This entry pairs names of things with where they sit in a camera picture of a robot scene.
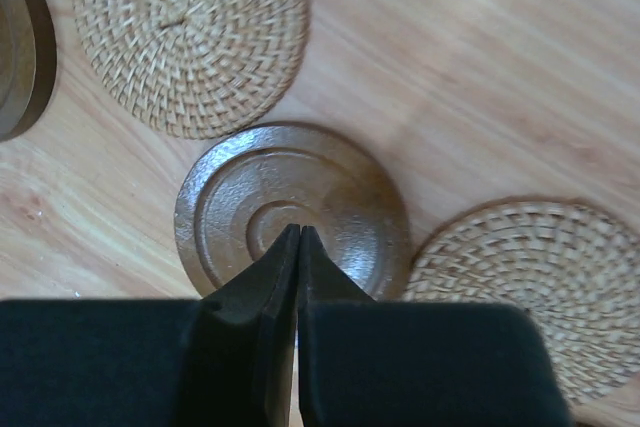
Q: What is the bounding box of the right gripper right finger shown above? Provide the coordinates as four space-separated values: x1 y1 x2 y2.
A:
298 227 570 426

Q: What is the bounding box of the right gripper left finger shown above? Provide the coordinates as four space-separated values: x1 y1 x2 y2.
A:
174 224 300 426

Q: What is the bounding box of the brown wooden coaster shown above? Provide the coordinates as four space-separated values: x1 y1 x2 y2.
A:
1 0 57 142
174 122 412 299

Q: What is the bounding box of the woven rattan coaster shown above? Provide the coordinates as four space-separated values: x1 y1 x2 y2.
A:
73 0 311 140
402 197 639 405

